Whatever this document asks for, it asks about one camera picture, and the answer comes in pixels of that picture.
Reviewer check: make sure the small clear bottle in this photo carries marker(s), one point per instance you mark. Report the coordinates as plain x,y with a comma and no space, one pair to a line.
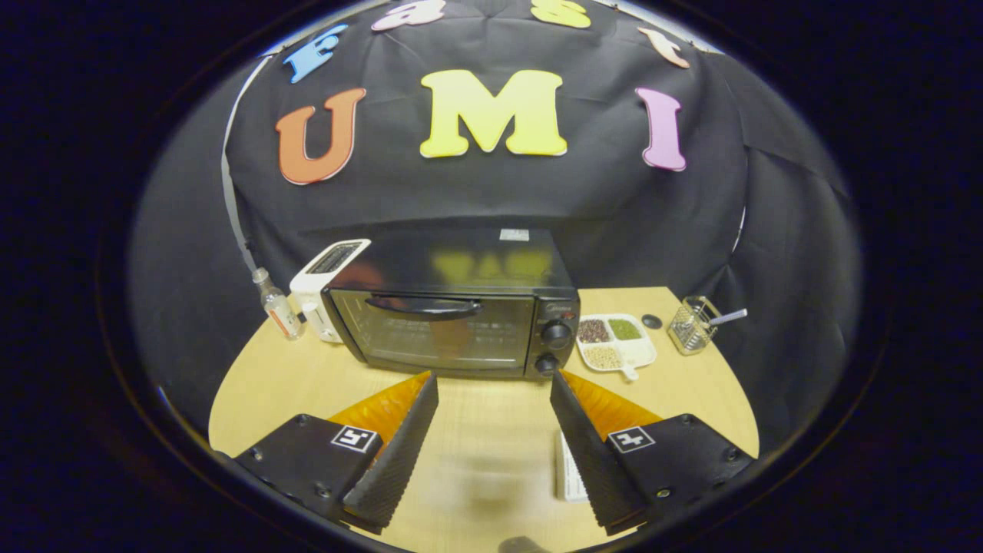
280,311

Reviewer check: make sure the black toaster oven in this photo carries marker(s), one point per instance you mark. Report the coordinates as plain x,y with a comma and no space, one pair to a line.
461,265

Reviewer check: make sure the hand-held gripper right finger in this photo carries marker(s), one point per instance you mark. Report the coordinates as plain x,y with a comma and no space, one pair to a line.
587,461

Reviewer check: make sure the white pop-up toaster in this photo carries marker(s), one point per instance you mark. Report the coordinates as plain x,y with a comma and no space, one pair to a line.
315,280

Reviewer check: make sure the white rectangular tray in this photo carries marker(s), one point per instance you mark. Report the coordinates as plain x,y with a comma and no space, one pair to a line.
568,472

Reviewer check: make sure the white divided dish with beans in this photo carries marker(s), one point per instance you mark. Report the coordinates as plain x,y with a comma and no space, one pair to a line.
637,349

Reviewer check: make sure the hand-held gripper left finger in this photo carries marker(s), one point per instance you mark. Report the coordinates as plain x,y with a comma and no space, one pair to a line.
399,461

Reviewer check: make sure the black round table grommet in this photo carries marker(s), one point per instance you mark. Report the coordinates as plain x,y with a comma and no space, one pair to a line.
651,321

